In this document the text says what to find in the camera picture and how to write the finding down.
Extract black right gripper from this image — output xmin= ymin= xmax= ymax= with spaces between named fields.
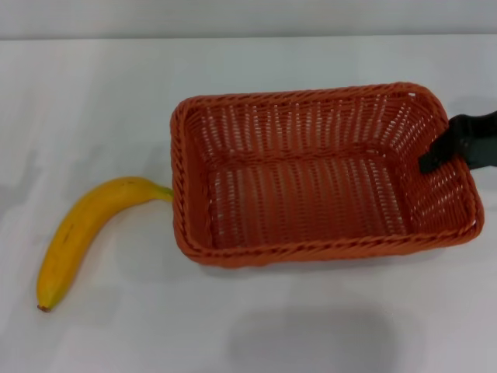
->
xmin=418 ymin=110 xmax=497 ymax=173

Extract orange woven plastic basket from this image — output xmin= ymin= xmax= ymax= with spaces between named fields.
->
xmin=169 ymin=81 xmax=485 ymax=270

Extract yellow banana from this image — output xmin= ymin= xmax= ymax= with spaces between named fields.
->
xmin=36 ymin=176 xmax=175 ymax=313

